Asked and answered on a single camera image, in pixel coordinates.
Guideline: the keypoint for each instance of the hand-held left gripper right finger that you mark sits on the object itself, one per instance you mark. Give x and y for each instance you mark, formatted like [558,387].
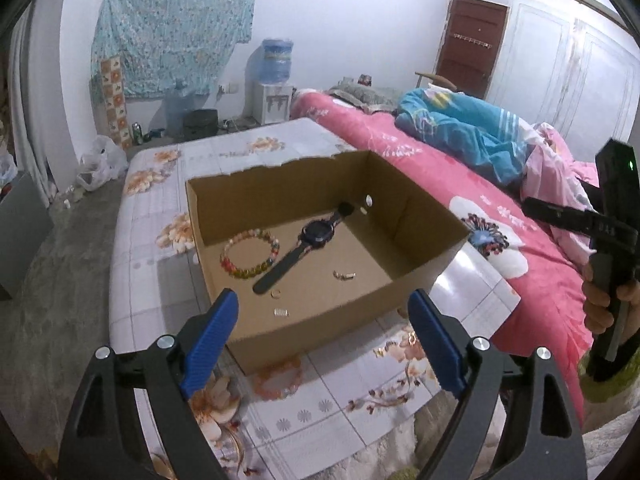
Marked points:
[435,340]

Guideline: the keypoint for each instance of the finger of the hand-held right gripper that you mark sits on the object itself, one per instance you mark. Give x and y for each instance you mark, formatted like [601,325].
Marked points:
[555,214]

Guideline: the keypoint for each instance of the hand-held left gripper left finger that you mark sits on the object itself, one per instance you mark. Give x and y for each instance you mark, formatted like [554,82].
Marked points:
[210,340]

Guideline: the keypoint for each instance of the silver rectangular charm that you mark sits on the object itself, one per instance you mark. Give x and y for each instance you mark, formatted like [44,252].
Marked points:
[280,313]

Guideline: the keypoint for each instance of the brown cardboard box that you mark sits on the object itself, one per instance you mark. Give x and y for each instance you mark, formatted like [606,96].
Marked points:
[320,330]

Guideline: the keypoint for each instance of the black wristwatch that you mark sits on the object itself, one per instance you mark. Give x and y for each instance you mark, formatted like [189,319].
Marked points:
[317,232]

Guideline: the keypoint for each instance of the person's right forearm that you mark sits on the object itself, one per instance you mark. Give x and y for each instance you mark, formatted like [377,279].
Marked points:
[625,385]

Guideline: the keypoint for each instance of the person's right hand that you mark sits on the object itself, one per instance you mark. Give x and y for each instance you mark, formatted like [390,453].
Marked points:
[596,310]

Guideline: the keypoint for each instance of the light pink quilt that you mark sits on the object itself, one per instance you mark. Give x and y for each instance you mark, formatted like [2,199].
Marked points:
[550,170]

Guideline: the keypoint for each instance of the floral white tablecloth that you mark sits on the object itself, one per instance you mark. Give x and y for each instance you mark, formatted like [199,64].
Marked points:
[150,270]

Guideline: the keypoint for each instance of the blue patterned blanket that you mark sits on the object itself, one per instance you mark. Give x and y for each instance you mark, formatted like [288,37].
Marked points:
[465,130]

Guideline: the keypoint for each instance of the pink floral bedsheet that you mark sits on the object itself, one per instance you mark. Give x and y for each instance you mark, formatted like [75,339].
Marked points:
[425,160]

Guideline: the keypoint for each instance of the white wardrobe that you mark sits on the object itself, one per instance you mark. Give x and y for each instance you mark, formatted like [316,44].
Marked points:
[550,60]

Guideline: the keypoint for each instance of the wooden chair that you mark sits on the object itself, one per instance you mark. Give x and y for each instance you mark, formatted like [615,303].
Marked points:
[435,79]

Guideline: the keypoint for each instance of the brown wooden door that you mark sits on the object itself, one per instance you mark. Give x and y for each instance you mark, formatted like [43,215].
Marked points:
[467,45]

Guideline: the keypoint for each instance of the white plastic bag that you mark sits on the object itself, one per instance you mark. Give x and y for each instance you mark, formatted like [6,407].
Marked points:
[7,170]
[102,165]

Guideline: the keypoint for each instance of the grey panel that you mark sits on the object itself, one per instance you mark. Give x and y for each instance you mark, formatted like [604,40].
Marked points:
[22,235]

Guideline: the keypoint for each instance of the black bag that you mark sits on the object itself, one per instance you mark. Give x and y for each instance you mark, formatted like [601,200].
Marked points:
[200,125]

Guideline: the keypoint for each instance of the green can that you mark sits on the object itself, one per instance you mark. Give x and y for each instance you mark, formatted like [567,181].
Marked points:
[135,132]

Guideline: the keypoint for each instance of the grey patterned pillow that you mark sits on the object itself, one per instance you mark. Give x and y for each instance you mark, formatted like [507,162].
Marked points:
[360,95]

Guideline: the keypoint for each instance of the clear empty water jug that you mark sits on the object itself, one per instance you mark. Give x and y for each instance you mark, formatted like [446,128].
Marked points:
[177,110]

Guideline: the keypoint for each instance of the white water dispenser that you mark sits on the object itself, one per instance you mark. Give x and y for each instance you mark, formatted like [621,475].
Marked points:
[270,105]

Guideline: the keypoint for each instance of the orange floral patterned strip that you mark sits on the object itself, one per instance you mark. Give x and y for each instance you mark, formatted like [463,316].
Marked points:
[112,105]

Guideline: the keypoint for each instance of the teal patterned hanging cloth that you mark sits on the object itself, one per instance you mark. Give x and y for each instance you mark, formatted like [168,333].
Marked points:
[170,30]

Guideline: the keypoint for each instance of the white wall socket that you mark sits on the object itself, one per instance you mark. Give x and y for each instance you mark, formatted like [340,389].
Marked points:
[227,88]

